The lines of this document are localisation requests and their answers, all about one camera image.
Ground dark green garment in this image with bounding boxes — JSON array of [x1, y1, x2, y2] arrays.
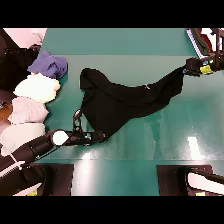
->
[[190, 28, 212, 55]]

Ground cream garment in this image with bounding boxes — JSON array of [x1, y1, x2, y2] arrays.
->
[[13, 72, 62, 104]]

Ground pale pink garment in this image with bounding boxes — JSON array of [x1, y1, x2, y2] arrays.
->
[[8, 96, 50, 125]]

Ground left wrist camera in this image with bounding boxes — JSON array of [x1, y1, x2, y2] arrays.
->
[[72, 109, 85, 133]]

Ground purple garment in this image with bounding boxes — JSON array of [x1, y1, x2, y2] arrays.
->
[[27, 50, 69, 80]]

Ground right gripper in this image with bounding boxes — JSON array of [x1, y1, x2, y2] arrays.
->
[[184, 57, 203, 77]]

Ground white folded garment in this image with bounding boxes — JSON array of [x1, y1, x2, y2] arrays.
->
[[185, 28, 205, 60]]

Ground red garment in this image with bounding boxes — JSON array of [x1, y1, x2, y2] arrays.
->
[[200, 31, 219, 52]]

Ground black shirt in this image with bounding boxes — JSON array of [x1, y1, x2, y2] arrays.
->
[[79, 66, 186, 140]]

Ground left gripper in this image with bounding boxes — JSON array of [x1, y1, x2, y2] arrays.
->
[[68, 129, 107, 146]]

